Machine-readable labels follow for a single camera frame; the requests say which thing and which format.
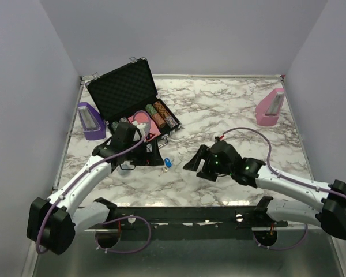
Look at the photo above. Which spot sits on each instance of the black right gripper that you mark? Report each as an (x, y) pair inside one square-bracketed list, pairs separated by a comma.
[(203, 152)]

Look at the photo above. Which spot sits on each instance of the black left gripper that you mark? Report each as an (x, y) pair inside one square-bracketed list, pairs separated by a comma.
[(154, 158)]

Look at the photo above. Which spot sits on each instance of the blue key tag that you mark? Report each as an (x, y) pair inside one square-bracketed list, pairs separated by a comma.
[(168, 163)]

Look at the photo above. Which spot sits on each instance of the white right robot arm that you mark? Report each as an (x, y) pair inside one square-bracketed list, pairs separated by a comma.
[(311, 202)]

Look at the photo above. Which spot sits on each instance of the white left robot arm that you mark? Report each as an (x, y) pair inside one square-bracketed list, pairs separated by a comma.
[(54, 222)]

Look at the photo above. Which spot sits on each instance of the brown poker chip stack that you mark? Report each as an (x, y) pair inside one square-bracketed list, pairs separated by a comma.
[(159, 121)]

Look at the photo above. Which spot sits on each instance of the pink playing card deck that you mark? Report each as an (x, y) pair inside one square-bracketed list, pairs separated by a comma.
[(141, 117)]

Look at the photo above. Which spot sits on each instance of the grey poker chip stack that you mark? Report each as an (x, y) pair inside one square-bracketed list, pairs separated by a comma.
[(171, 122)]

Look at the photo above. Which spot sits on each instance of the poker chip row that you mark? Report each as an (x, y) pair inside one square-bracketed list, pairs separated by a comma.
[(124, 119), (114, 126)]

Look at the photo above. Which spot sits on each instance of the poker chip row left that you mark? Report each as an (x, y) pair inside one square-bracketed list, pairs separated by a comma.
[(114, 126)]

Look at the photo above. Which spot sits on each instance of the green poker chip stack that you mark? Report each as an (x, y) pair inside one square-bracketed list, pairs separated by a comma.
[(150, 109)]

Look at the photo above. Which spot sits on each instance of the orange poker chip stack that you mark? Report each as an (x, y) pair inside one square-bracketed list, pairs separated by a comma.
[(159, 107)]

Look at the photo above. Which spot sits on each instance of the purple metronome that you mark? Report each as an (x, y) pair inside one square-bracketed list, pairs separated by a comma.
[(92, 124)]

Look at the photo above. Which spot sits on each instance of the black poker chip case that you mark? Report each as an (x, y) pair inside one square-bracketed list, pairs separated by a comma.
[(125, 90)]

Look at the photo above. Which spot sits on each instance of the pink metronome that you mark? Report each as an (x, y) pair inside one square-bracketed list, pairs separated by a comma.
[(267, 112)]

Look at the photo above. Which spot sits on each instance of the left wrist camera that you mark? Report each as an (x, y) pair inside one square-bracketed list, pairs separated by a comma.
[(143, 130)]

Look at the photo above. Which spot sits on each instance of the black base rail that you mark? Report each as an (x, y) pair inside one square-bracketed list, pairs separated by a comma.
[(190, 223)]

